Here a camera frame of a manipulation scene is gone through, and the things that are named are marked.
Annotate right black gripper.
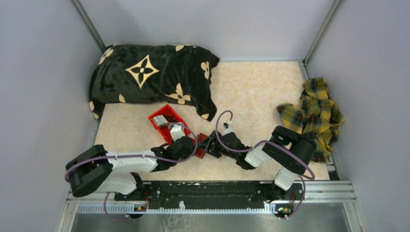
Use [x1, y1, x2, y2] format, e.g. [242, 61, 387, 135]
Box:
[197, 131, 238, 160]

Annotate red plastic bin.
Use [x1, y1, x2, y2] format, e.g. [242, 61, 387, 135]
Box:
[148, 104, 187, 144]

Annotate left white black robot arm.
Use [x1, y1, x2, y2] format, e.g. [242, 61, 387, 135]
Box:
[64, 136, 198, 200]

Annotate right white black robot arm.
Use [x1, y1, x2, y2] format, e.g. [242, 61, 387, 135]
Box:
[199, 124, 317, 199]

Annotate cards in red bin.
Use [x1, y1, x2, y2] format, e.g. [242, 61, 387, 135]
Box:
[152, 115, 176, 127]

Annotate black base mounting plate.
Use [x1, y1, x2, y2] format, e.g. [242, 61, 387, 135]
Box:
[114, 181, 303, 210]

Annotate black floral pillow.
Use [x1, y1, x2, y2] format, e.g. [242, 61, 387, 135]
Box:
[88, 44, 219, 121]

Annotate yellow plaid cloth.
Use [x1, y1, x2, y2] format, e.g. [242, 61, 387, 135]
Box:
[276, 77, 345, 163]

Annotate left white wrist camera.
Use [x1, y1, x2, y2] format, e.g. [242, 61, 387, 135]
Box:
[170, 125, 185, 141]

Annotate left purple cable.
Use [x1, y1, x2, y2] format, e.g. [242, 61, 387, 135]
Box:
[64, 122, 199, 222]

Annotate purple cable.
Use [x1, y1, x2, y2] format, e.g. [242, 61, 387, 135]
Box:
[64, 122, 199, 222]
[215, 110, 316, 220]

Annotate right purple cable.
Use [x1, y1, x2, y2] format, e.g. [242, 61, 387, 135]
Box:
[215, 110, 316, 220]

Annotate aluminium frame rail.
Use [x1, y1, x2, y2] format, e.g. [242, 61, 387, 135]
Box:
[65, 181, 356, 216]

